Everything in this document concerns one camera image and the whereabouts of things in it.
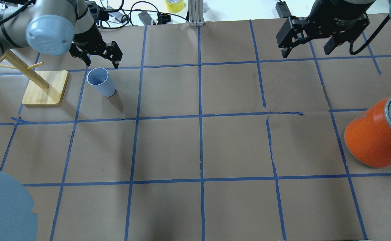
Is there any light blue cup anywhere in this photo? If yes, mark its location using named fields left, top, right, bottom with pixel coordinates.
left=87, top=67, right=116, bottom=97

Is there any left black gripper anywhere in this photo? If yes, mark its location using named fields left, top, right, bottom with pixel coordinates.
left=69, top=25, right=122, bottom=69

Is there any yellow tape roll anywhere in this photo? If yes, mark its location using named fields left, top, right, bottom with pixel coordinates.
left=164, top=0, right=185, bottom=13

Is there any aluminium frame post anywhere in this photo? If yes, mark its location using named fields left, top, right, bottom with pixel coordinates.
left=188, top=0, right=205, bottom=26

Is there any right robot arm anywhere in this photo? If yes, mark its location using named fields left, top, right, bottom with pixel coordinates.
left=275, top=0, right=391, bottom=58

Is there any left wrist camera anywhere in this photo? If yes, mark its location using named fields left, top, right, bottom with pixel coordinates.
left=85, top=0, right=111, bottom=29

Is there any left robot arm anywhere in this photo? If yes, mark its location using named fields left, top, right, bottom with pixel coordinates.
left=0, top=0, right=122, bottom=68

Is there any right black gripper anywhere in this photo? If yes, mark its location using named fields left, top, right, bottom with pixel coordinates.
left=276, top=0, right=371, bottom=58

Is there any orange can with metal lid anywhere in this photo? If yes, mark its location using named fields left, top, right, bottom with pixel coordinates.
left=344, top=96, right=391, bottom=168

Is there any wooden cup rack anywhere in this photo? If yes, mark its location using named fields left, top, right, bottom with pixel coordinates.
left=0, top=50, right=69, bottom=106

